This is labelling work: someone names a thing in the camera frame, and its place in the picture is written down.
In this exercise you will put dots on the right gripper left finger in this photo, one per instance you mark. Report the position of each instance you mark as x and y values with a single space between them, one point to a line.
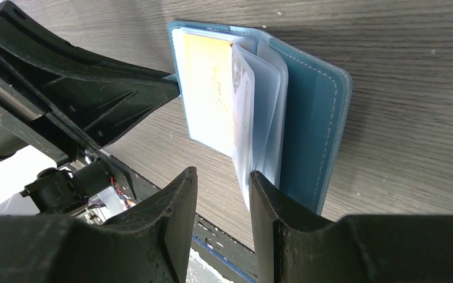
148 243

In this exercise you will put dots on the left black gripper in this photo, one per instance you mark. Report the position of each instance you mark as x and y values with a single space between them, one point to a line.
69 190

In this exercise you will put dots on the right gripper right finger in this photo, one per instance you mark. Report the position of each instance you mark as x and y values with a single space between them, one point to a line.
293 244

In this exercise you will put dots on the orange credit card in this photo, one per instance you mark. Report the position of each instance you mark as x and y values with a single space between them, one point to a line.
209 96

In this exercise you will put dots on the blue card holder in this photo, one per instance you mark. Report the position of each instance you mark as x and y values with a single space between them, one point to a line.
300 108

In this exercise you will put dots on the silver VIP credit card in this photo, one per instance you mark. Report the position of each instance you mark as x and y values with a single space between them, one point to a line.
242 119

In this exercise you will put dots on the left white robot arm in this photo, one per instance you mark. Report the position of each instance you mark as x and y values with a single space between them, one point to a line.
11 183

